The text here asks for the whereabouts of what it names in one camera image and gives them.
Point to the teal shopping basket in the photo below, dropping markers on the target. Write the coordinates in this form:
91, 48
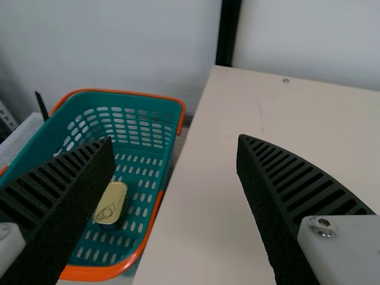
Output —
142, 139

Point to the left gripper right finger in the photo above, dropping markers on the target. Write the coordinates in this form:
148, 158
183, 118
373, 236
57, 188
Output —
285, 207

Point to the gold rectangular tin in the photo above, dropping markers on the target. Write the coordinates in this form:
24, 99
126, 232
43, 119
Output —
114, 202

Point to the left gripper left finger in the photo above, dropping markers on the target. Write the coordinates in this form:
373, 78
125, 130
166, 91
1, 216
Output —
59, 202

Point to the black post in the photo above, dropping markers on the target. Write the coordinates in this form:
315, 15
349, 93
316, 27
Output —
228, 32

